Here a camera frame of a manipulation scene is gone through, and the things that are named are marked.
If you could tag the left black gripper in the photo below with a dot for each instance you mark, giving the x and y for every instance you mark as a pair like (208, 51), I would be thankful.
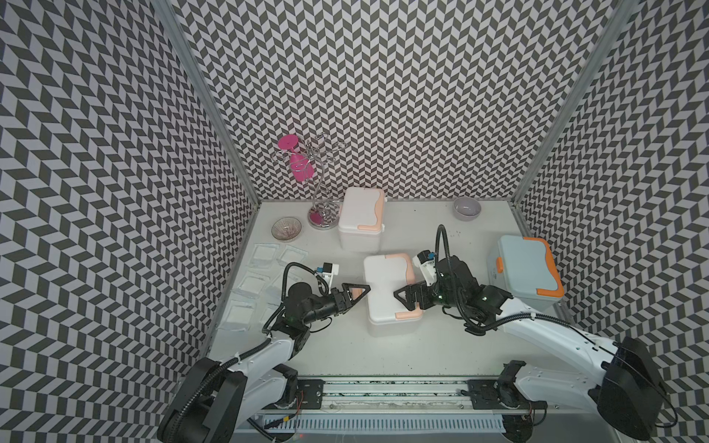
(339, 299)

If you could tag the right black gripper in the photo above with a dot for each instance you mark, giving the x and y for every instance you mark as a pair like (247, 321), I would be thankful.
(420, 293)

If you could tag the white first aid box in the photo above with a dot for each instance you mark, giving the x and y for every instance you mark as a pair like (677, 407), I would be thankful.
(385, 274)
(361, 224)

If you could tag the blue first aid kit box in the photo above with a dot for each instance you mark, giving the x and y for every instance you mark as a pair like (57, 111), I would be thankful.
(525, 267)

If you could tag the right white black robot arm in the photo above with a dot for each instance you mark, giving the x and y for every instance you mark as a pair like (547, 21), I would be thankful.
(619, 380)

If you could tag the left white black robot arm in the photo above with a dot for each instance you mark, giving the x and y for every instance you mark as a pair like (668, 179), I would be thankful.
(218, 396)

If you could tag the small clear glass bowl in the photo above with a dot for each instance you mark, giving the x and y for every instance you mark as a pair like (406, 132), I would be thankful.
(286, 229)

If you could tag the small grey round bowl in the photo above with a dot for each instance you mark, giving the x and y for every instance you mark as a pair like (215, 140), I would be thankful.
(466, 209)

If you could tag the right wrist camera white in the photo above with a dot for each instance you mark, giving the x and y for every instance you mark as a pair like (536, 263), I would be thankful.
(425, 261)

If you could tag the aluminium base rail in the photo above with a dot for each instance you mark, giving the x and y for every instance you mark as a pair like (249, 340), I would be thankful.
(399, 394)

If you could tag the silver wire stand pink ornaments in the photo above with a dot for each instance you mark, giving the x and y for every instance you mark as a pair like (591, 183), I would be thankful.
(309, 162)

